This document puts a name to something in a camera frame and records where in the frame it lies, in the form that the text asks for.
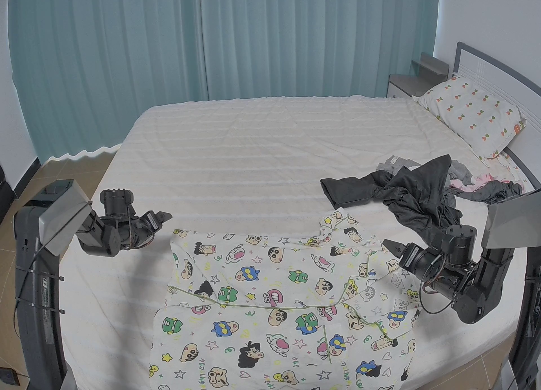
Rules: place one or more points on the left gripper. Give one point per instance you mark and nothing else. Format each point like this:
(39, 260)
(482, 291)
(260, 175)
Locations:
(146, 225)

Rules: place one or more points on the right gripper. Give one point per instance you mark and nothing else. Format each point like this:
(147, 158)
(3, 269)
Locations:
(422, 263)

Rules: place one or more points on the white printed pyjama top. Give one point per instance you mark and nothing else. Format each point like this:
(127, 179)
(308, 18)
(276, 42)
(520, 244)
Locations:
(274, 295)

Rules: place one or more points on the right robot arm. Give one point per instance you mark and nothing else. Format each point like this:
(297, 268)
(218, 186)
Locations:
(507, 219)

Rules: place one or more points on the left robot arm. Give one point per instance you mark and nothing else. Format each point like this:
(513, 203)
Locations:
(63, 219)

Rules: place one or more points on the bed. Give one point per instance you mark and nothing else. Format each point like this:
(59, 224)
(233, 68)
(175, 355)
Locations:
(253, 160)

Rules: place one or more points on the black garment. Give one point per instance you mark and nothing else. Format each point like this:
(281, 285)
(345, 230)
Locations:
(414, 194)

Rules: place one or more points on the pink garment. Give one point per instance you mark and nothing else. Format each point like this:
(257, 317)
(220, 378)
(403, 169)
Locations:
(469, 185)

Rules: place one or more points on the dark grey garment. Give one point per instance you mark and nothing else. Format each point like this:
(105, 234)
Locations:
(494, 194)

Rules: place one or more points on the white printed pillow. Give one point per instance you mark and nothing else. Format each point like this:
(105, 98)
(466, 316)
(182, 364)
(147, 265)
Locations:
(473, 113)

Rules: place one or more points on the grey bedside table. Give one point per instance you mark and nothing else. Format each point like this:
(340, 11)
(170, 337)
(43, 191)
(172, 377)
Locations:
(405, 83)

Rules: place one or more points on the blue-green curtain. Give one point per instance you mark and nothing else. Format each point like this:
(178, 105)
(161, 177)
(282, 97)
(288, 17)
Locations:
(105, 41)
(317, 20)

